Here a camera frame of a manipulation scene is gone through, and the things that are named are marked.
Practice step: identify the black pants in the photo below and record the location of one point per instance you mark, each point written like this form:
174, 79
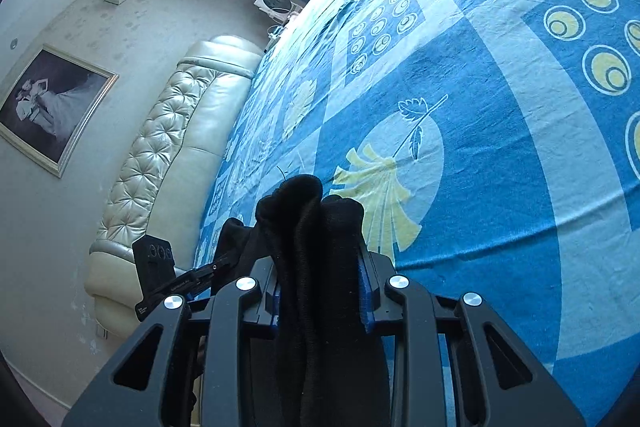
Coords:
310, 257

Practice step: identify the cream tufted leather headboard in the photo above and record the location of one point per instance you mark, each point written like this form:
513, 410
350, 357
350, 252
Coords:
165, 157

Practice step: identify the white box fan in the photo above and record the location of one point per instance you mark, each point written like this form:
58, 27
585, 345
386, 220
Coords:
275, 3

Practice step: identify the blue patterned bedsheet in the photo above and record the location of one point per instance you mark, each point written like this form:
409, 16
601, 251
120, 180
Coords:
500, 157

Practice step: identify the framed wall picture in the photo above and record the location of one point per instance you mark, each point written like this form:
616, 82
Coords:
47, 107

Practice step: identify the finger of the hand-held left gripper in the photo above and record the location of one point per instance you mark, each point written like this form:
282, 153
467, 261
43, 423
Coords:
202, 277

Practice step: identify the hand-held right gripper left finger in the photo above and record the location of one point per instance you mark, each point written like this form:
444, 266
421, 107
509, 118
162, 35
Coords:
272, 302

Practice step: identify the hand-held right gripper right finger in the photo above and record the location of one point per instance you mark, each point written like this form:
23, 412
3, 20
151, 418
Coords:
369, 302

